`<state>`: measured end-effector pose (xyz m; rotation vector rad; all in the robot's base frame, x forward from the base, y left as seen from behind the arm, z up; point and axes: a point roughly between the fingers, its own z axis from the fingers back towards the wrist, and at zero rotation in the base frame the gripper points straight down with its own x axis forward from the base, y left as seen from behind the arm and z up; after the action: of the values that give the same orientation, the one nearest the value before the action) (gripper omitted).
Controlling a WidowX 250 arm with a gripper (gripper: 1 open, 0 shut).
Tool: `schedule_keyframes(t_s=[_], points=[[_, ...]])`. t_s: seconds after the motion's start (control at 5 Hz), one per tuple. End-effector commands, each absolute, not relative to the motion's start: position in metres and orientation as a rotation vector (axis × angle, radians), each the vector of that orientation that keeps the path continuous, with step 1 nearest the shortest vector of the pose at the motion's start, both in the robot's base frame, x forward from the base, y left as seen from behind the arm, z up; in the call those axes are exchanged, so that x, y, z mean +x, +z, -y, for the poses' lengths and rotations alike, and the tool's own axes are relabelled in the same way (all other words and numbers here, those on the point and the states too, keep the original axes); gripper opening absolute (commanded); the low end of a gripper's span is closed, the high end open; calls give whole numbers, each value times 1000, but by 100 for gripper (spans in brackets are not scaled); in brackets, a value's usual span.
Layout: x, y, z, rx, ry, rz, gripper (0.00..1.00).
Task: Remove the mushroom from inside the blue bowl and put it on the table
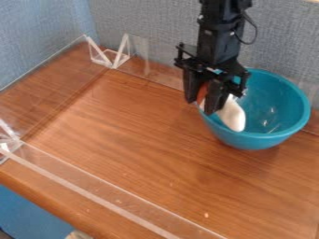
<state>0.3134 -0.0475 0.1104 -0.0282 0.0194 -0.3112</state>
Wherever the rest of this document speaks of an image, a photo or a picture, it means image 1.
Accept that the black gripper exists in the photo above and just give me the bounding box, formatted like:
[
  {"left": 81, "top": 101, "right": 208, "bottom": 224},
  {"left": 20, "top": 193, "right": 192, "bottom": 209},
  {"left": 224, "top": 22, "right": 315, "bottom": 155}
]
[{"left": 175, "top": 19, "right": 249, "bottom": 115}]

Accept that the white toy mushroom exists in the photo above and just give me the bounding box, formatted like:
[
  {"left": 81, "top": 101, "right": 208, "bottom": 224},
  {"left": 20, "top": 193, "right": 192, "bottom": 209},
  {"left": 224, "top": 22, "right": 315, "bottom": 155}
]
[{"left": 197, "top": 83, "right": 247, "bottom": 133}]

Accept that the blue plastic bowl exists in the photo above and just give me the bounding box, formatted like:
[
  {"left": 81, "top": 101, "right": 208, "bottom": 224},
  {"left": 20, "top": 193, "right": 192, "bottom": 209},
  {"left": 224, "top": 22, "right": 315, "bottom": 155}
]
[{"left": 199, "top": 68, "right": 309, "bottom": 150}]

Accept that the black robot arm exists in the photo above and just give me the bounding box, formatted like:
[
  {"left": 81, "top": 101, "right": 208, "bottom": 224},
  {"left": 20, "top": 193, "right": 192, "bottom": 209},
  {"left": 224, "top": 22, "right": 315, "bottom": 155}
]
[{"left": 175, "top": 0, "right": 253, "bottom": 115}]

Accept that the clear acrylic back panel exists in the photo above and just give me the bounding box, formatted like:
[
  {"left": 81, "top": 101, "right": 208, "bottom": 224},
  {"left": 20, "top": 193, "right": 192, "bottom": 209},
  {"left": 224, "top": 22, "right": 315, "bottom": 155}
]
[{"left": 119, "top": 33, "right": 319, "bottom": 136}]

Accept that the clear acrylic panel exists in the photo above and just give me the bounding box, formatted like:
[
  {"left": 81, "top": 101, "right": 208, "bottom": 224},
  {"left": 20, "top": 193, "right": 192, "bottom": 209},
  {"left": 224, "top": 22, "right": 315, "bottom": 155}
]
[
  {"left": 119, "top": 33, "right": 319, "bottom": 136},
  {"left": 0, "top": 35, "right": 105, "bottom": 139}
]

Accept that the clear acrylic left panel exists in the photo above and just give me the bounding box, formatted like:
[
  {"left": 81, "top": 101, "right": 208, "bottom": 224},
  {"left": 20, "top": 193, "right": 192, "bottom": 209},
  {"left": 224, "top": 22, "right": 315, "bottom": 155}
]
[{"left": 0, "top": 35, "right": 105, "bottom": 139}]

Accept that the clear acrylic corner bracket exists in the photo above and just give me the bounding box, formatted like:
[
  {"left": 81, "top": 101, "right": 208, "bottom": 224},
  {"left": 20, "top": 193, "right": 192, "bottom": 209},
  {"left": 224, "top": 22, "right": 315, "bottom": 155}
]
[{"left": 84, "top": 34, "right": 131, "bottom": 69}]

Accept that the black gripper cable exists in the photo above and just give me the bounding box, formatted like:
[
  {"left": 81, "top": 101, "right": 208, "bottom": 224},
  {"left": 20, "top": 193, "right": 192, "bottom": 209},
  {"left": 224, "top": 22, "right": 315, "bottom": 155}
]
[{"left": 233, "top": 12, "right": 259, "bottom": 46}]

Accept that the clear acrylic front rail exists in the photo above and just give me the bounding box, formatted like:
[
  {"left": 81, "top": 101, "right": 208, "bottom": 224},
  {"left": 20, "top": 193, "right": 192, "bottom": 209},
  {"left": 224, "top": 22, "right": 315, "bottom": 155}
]
[{"left": 0, "top": 140, "right": 227, "bottom": 239}]

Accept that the clear acrylic front bracket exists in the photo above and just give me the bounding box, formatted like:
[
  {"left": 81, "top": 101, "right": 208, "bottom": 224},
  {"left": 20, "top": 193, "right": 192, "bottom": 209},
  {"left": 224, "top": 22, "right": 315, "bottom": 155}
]
[{"left": 0, "top": 119, "right": 21, "bottom": 165}]

